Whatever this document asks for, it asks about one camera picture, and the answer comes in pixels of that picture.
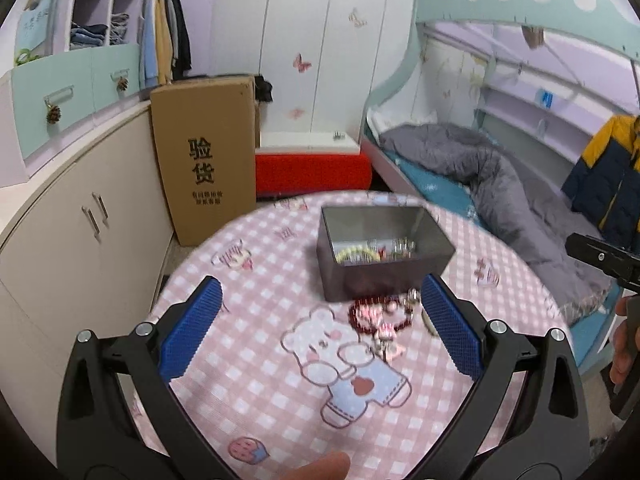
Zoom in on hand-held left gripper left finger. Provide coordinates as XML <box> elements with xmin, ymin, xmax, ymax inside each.
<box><xmin>56</xmin><ymin>276</ymin><xmax>236</xmax><ymax>480</ymax></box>

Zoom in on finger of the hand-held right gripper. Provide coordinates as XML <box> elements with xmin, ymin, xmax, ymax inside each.
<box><xmin>565</xmin><ymin>232</ymin><xmax>640</xmax><ymax>292</ymax></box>

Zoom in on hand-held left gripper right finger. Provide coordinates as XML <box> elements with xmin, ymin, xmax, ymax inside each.
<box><xmin>420</xmin><ymin>272</ymin><xmax>592</xmax><ymax>480</ymax></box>

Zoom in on silver pink charm pendant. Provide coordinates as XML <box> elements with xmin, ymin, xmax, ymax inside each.
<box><xmin>372</xmin><ymin>324</ymin><xmax>409</xmax><ymax>361</ymax></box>

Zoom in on dark metal jewelry box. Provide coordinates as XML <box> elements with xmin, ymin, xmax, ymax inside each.
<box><xmin>316</xmin><ymin>204</ymin><xmax>457</xmax><ymax>303</ymax></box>

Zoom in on red bead bracelet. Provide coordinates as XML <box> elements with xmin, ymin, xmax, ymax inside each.
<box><xmin>347</xmin><ymin>297</ymin><xmax>416</xmax><ymax>334</ymax></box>

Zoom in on person's right hand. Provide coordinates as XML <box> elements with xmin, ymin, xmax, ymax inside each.
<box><xmin>608</xmin><ymin>296</ymin><xmax>640</xmax><ymax>387</ymax></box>

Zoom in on person's left hand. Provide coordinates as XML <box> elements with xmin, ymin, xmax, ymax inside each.
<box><xmin>280</xmin><ymin>451</ymin><xmax>352</xmax><ymax>480</ymax></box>

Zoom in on silver bangle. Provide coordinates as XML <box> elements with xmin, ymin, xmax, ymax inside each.
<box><xmin>407</xmin><ymin>287</ymin><xmax>437</xmax><ymax>337</ymax></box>

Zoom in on yellow navy jacket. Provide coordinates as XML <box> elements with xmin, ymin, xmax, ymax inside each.
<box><xmin>561</xmin><ymin>114</ymin><xmax>640</xmax><ymax>247</ymax></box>

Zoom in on grey duvet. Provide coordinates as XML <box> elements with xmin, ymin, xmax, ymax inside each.
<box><xmin>377</xmin><ymin>122</ymin><xmax>617</xmax><ymax>322</ymax></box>

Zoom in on blue bedsheet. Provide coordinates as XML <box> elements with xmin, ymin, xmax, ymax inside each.
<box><xmin>394</xmin><ymin>157</ymin><xmax>488</xmax><ymax>233</ymax></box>

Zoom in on beige low cabinet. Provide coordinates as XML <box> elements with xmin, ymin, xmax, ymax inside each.
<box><xmin>0</xmin><ymin>100</ymin><xmax>177</xmax><ymax>463</ymax></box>

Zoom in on tall cardboard box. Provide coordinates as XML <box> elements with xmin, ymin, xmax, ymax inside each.
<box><xmin>150</xmin><ymin>76</ymin><xmax>259</xmax><ymax>248</ymax></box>

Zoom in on red storage box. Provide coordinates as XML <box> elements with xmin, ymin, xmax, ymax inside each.
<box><xmin>255</xmin><ymin>152</ymin><xmax>374</xmax><ymax>199</ymax></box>

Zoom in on white board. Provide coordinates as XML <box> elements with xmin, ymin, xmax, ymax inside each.
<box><xmin>257</xmin><ymin>131</ymin><xmax>362</xmax><ymax>159</ymax></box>

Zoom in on mint drawer unit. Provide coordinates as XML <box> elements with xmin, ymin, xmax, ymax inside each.
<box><xmin>0</xmin><ymin>42</ymin><xmax>152</xmax><ymax>187</ymax></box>

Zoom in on hanging light blue shirt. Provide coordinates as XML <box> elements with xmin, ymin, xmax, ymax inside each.
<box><xmin>140</xmin><ymin>0</ymin><xmax>160</xmax><ymax>90</ymax></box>

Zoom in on hanging black garment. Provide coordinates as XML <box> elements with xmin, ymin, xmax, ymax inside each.
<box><xmin>165</xmin><ymin>0</ymin><xmax>193</xmax><ymax>81</ymax></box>

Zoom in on hanging yellow garment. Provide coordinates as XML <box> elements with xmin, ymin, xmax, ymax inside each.
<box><xmin>153</xmin><ymin>0</ymin><xmax>175</xmax><ymax>85</ymax></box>

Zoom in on folded grey jeans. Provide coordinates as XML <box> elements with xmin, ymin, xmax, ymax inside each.
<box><xmin>108</xmin><ymin>13</ymin><xmax>131</xmax><ymax>46</ymax></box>

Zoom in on folded blue jeans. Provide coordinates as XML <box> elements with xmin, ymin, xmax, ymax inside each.
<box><xmin>70</xmin><ymin>22</ymin><xmax>108</xmax><ymax>51</ymax></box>

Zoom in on white wardrobe with butterfly stickers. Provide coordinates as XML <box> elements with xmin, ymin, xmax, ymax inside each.
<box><xmin>209</xmin><ymin>0</ymin><xmax>422</xmax><ymax>147</ymax></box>

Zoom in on white open shelf unit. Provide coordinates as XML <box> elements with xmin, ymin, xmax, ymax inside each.
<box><xmin>50</xmin><ymin>0</ymin><xmax>182</xmax><ymax>54</ymax></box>

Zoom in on green printed board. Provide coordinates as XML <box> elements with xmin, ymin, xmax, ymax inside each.
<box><xmin>14</xmin><ymin>0</ymin><xmax>57</xmax><ymax>67</ymax></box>

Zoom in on yellow bead bracelet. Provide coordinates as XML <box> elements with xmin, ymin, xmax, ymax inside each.
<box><xmin>334</xmin><ymin>244</ymin><xmax>384</xmax><ymax>266</ymax></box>

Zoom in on mint bunk bed frame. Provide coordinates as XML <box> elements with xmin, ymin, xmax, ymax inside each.
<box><xmin>359</xmin><ymin>0</ymin><xmax>640</xmax><ymax>376</ymax></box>

